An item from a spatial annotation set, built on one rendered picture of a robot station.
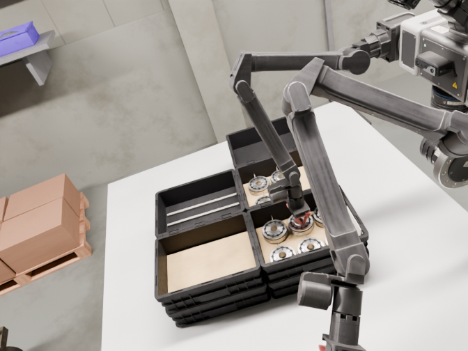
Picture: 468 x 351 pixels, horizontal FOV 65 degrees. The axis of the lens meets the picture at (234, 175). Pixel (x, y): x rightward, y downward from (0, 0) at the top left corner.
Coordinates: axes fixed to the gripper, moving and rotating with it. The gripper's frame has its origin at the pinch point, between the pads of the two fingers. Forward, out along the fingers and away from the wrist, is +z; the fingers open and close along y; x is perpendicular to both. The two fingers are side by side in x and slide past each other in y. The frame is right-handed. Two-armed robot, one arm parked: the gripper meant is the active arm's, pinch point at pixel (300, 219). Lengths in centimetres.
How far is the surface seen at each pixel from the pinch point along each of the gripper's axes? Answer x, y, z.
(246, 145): -4, -67, 3
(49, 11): -97, -210, -68
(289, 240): -7.3, 4.7, 4.3
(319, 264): -1.9, 21.2, 3.1
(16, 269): -189, -116, 71
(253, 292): -28.2, 18.9, 7.8
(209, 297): -43.7, 16.9, 3.4
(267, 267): -20.4, 19.9, -5.1
